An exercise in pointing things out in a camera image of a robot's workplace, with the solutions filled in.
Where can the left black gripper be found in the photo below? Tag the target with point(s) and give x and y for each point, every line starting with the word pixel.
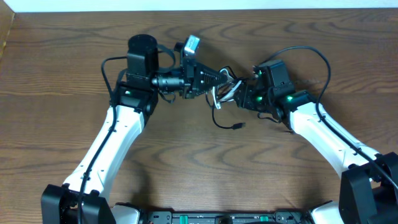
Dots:
pixel 187 70

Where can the cardboard box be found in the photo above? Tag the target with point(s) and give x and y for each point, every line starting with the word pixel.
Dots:
pixel 6 19

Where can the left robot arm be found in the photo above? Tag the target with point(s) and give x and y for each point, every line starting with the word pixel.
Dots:
pixel 153 72

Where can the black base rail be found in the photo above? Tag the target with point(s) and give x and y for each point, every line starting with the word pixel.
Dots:
pixel 168 217

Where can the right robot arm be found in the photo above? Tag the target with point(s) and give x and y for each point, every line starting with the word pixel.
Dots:
pixel 368 179

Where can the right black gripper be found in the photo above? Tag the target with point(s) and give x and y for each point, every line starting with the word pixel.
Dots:
pixel 247 91

